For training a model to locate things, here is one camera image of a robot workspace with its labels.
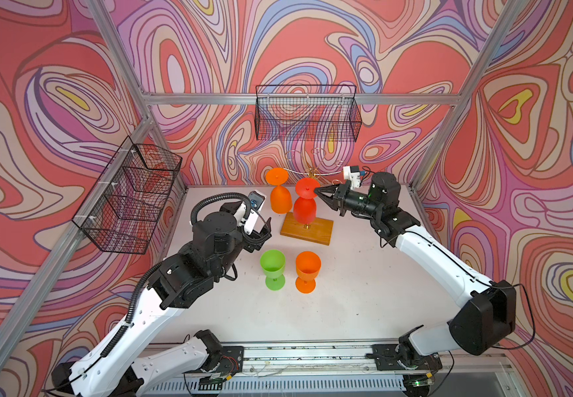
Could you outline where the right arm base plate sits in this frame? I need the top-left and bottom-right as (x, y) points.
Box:
(365, 344), (443, 372)

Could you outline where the black wire basket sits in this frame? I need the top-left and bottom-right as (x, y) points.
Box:
(254, 83), (362, 142)
(71, 137), (182, 255)

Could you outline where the wooden rack base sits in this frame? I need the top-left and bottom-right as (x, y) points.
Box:
(280, 212), (334, 246)

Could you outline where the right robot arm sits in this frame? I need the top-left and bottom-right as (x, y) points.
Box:
(314, 172), (517, 370)

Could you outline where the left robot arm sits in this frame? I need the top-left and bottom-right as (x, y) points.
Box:
(42, 191), (271, 396)

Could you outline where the red wine glass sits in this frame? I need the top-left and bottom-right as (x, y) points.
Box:
(293, 178), (319, 225)

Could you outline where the black wire basket back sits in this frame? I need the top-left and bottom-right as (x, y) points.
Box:
(254, 83), (362, 142)

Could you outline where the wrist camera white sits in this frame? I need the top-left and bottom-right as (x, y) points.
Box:
(243, 190), (266, 235)
(343, 165), (366, 190)

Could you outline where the aluminium mounting rail front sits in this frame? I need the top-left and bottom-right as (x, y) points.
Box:
(133, 340), (523, 396)

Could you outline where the green wine glass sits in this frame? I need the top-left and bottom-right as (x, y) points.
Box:
(260, 249), (286, 291)

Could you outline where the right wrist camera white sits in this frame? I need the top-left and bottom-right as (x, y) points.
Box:
(343, 165), (366, 190)

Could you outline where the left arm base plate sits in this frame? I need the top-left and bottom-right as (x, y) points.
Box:
(186, 346), (245, 393)

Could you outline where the black wire basket left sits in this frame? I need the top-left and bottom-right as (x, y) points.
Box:
(71, 137), (182, 255)

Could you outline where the orange wine glass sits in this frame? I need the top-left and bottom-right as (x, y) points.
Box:
(266, 168), (292, 214)
(296, 251), (322, 294)

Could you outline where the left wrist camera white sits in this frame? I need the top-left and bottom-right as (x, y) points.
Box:
(243, 190), (266, 235)

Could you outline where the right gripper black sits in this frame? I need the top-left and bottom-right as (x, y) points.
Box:
(313, 179), (382, 218)

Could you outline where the gold wire glass rack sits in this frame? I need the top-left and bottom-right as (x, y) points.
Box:
(283, 147), (349, 229)

